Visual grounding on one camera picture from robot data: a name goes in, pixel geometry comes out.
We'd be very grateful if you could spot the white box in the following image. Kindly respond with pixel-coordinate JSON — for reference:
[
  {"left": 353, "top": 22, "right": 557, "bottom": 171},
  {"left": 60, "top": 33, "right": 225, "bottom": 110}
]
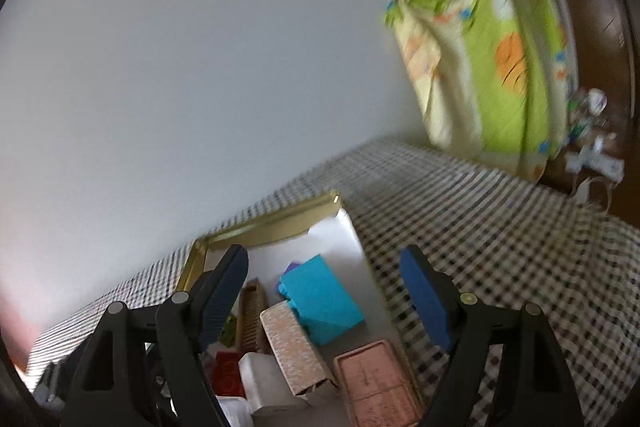
[{"left": 238, "top": 352, "right": 313, "bottom": 417}]

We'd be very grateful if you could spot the wooden comb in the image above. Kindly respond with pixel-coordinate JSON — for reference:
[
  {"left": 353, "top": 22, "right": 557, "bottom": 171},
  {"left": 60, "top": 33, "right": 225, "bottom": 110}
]
[{"left": 237, "top": 279, "right": 273, "bottom": 355}]

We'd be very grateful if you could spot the red building block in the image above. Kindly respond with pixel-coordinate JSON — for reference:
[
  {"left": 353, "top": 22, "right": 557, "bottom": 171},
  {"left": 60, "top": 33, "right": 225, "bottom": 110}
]
[{"left": 212, "top": 351, "right": 247, "bottom": 398}]

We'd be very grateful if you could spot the green building block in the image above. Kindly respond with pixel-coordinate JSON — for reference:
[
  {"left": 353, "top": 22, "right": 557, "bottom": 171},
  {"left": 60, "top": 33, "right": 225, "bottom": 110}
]
[{"left": 220, "top": 314, "right": 238, "bottom": 348}]

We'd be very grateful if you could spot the white plastic clutter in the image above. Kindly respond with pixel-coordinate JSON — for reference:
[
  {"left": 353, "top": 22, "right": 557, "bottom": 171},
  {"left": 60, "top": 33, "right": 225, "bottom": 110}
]
[{"left": 565, "top": 84, "right": 626, "bottom": 212}]

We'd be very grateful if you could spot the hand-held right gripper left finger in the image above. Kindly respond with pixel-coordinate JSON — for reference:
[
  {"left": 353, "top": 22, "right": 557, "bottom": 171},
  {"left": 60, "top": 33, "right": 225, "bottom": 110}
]
[{"left": 60, "top": 245, "right": 249, "bottom": 427}]

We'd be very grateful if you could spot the green yellow printed cloth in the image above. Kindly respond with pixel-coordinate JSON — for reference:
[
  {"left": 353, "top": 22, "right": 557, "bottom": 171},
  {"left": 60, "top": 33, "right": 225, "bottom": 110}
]
[{"left": 382, "top": 0, "right": 576, "bottom": 182}]

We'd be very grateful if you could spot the checkered tablecloth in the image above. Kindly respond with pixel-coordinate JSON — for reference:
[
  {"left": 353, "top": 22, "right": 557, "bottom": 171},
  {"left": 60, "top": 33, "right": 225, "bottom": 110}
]
[{"left": 25, "top": 137, "right": 640, "bottom": 427}]

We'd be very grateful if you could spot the rose gold framed palette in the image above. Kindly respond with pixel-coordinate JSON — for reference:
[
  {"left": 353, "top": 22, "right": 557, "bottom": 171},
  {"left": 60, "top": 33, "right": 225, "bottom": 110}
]
[{"left": 332, "top": 339, "right": 423, "bottom": 427}]

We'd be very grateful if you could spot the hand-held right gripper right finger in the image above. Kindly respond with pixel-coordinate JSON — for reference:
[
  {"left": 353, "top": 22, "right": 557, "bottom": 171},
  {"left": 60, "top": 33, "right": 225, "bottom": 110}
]
[{"left": 400, "top": 245, "right": 586, "bottom": 427}]

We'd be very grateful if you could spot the teal building block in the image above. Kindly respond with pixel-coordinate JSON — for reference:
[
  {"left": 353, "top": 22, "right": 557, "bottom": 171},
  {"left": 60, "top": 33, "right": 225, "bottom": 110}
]
[{"left": 278, "top": 254, "right": 366, "bottom": 347}]

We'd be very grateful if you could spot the speckled patterned box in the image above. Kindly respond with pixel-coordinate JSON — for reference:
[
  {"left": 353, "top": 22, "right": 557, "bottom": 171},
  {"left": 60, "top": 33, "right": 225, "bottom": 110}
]
[{"left": 260, "top": 302, "right": 341, "bottom": 397}]

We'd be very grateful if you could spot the gold tin box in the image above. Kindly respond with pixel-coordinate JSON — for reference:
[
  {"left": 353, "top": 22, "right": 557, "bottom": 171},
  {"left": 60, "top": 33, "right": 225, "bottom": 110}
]
[{"left": 177, "top": 189, "right": 426, "bottom": 427}]

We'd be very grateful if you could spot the brown wooden wardrobe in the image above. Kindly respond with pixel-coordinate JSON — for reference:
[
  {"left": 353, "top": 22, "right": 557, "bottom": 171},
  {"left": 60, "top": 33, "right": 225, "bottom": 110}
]
[{"left": 515, "top": 0, "right": 640, "bottom": 228}]

